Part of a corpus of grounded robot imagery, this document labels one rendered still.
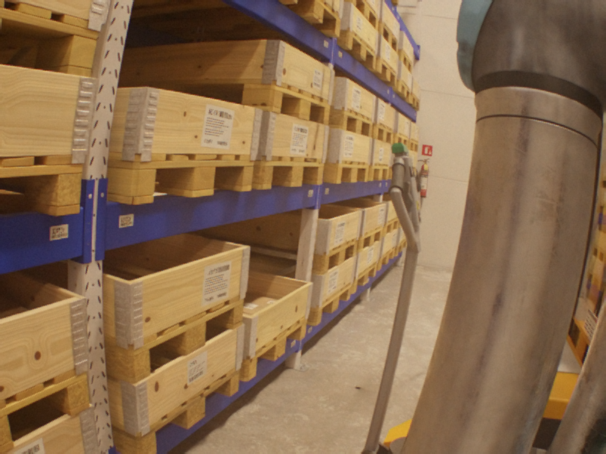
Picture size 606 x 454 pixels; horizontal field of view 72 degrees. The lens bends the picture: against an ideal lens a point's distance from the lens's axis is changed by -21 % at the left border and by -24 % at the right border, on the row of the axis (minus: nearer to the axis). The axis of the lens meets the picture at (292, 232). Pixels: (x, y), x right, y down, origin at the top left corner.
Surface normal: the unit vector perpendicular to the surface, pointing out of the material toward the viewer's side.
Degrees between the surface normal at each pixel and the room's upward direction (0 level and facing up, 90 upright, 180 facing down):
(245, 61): 90
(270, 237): 90
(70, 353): 90
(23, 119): 90
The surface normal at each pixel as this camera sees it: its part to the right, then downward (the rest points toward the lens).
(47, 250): 0.92, 0.15
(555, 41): -0.25, -0.02
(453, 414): -0.72, -0.13
